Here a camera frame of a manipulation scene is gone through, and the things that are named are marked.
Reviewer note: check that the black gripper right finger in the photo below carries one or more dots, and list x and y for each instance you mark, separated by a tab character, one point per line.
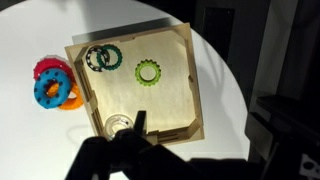
261	131

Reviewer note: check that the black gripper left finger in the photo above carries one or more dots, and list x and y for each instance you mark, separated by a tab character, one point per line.
140	121

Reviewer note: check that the wooden tray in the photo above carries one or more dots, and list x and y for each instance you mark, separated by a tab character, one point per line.
166	100

